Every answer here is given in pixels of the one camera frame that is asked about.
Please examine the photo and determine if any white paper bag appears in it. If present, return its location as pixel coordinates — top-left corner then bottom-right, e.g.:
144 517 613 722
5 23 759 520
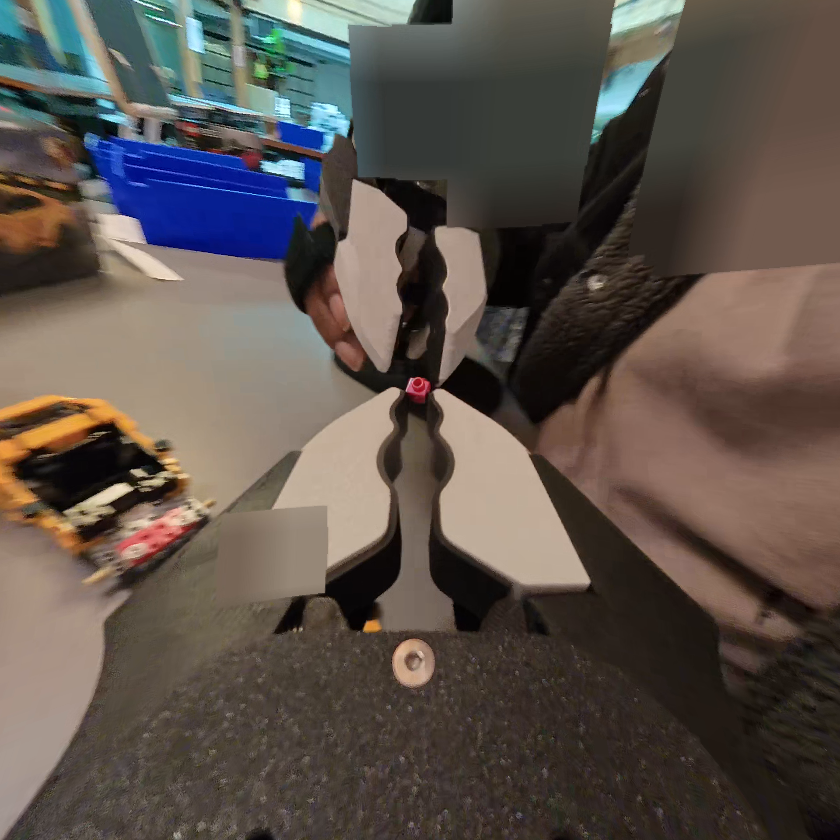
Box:
98 213 147 245
105 238 185 282

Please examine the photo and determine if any blue storage bin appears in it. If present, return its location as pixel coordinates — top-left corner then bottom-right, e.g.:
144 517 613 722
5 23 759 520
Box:
276 120 327 155
85 134 322 260

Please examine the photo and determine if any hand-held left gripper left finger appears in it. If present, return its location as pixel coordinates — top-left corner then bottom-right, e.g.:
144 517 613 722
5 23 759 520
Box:
272 387 403 608

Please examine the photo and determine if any yellow lego car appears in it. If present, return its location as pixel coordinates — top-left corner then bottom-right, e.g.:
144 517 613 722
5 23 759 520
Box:
0 395 214 585

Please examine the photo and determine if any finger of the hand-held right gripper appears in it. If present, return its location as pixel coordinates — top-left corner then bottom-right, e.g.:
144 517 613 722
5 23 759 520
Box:
423 227 488 388
335 179 411 373

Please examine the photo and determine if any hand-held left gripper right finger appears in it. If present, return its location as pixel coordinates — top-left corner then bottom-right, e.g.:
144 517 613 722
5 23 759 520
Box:
428 387 592 606

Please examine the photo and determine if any dark lego box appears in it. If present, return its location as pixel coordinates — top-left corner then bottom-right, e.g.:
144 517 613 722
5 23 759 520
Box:
0 128 99 296

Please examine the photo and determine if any person's right hand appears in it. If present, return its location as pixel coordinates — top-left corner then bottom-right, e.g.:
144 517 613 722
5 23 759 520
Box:
305 266 370 373

